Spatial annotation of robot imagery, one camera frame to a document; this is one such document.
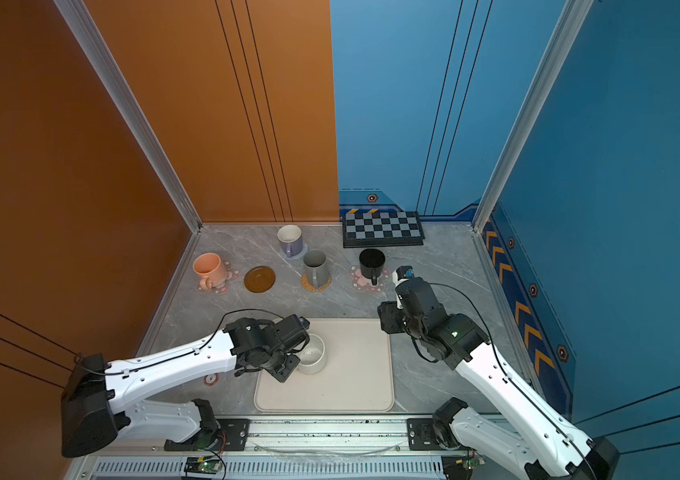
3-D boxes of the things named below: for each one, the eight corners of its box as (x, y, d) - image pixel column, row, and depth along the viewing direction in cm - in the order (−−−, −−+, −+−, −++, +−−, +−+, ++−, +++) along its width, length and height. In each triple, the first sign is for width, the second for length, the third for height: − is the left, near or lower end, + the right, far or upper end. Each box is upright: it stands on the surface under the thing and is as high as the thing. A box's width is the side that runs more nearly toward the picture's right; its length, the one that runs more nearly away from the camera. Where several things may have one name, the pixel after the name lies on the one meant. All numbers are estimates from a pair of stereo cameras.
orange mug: (207, 298, 100) (196, 284, 93) (200, 273, 107) (190, 257, 100) (232, 289, 103) (223, 273, 96) (224, 264, 110) (215, 248, 103)
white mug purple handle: (279, 262, 110) (274, 246, 103) (283, 240, 117) (279, 224, 110) (301, 261, 110) (297, 246, 103) (303, 240, 117) (300, 224, 110)
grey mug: (305, 297, 101) (300, 277, 91) (308, 270, 108) (304, 249, 99) (327, 297, 101) (325, 277, 91) (329, 270, 108) (326, 249, 99)
